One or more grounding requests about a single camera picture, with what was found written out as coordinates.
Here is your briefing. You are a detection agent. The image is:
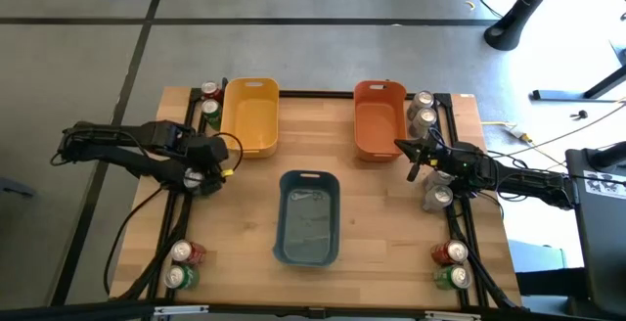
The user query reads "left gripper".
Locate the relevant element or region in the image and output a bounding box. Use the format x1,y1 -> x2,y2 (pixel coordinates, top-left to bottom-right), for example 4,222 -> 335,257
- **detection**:
195,163 -> 227,199

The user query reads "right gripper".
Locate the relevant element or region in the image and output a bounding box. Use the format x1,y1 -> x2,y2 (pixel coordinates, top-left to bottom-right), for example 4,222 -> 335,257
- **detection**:
393,138 -> 462,183

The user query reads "red Coca-Cola can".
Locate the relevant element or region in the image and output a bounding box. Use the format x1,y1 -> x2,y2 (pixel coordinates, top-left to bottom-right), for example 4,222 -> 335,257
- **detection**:
201,80 -> 225,103
429,239 -> 470,267
169,239 -> 207,266

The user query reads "yellow plastic bin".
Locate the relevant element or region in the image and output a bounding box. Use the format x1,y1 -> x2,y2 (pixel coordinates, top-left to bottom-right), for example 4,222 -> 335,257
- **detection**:
219,76 -> 281,160

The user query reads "blue plastic bin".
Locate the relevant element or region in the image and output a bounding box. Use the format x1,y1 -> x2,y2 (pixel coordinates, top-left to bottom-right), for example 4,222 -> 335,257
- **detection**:
272,169 -> 342,268

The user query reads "silver soda can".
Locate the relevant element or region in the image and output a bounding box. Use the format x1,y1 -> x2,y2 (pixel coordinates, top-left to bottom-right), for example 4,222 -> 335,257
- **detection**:
422,184 -> 455,214
408,107 -> 439,140
406,89 -> 436,121
423,168 -> 456,191

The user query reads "orange plastic bin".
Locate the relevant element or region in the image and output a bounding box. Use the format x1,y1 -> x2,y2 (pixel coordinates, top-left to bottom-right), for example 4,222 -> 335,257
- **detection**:
352,79 -> 410,163

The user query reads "white power adapter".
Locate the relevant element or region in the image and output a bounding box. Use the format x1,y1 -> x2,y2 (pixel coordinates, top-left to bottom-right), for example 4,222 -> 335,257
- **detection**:
503,123 -> 534,145

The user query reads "grey box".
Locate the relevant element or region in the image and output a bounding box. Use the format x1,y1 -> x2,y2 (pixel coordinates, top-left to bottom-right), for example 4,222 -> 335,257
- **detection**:
508,239 -> 568,269

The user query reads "black desk foot bar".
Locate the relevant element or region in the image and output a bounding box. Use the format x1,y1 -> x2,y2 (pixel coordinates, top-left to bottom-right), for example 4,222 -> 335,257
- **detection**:
531,64 -> 626,102

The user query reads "black stand base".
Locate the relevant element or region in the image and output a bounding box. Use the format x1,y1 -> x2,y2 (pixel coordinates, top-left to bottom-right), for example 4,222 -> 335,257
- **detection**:
515,267 -> 588,298

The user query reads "thick black desk leg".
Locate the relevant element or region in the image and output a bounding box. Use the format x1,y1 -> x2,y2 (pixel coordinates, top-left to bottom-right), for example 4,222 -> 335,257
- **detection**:
483,0 -> 571,52

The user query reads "white marker tag sticker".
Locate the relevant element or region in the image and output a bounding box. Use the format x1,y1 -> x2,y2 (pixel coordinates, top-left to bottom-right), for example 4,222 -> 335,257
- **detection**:
582,169 -> 626,200

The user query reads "grey floor object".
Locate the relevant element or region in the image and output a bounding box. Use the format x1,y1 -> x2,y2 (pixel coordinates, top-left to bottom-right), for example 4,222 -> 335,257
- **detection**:
0,177 -> 36,199

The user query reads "black equipment case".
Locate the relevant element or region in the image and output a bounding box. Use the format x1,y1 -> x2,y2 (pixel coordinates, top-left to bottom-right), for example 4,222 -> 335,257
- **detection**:
564,147 -> 626,320

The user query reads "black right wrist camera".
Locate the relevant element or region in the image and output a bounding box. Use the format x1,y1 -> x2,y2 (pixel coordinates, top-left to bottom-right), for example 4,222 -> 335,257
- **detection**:
420,137 -> 444,163

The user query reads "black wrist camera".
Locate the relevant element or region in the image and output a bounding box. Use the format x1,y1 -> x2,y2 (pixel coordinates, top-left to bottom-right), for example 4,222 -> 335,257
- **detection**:
420,137 -> 444,163
187,136 -> 230,166

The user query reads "black right camera cable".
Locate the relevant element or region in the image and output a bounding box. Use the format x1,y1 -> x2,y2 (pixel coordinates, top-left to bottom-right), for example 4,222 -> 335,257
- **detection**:
427,127 -> 449,154

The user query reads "black camera cable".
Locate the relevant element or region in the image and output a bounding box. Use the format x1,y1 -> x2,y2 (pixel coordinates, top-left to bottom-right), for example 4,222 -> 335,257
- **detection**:
212,131 -> 245,171
427,127 -> 449,154

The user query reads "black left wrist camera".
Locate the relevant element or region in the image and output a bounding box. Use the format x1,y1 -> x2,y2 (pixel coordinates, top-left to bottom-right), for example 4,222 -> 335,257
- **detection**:
187,136 -> 230,166

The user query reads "black aluminium frame rail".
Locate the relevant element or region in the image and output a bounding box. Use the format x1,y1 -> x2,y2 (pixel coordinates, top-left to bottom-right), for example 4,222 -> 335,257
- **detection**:
195,89 -> 454,101
146,88 -> 204,302
434,94 -> 469,308
445,93 -> 489,308
168,93 -> 214,302
146,303 -> 529,321

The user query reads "black left camera cable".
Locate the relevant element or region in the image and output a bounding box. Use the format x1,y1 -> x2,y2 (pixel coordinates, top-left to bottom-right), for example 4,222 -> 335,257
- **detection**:
212,131 -> 245,171

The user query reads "yellow floor cable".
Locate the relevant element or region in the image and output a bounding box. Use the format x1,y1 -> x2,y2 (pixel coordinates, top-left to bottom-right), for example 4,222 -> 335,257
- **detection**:
481,119 -> 534,144

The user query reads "black cable bundle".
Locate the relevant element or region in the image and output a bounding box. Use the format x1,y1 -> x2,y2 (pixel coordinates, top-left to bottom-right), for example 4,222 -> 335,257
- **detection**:
119,198 -> 195,302
449,212 -> 527,312

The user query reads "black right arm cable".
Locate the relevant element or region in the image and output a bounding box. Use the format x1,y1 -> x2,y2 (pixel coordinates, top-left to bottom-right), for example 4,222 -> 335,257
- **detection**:
481,149 -> 527,219

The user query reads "silver frame bracket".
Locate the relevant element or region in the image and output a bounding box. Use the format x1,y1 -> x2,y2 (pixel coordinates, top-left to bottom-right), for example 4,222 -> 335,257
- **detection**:
424,310 -> 483,321
153,304 -> 210,318

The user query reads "thin black hanging cable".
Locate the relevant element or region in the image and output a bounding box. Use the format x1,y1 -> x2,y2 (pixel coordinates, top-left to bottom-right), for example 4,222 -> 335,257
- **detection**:
102,186 -> 165,297

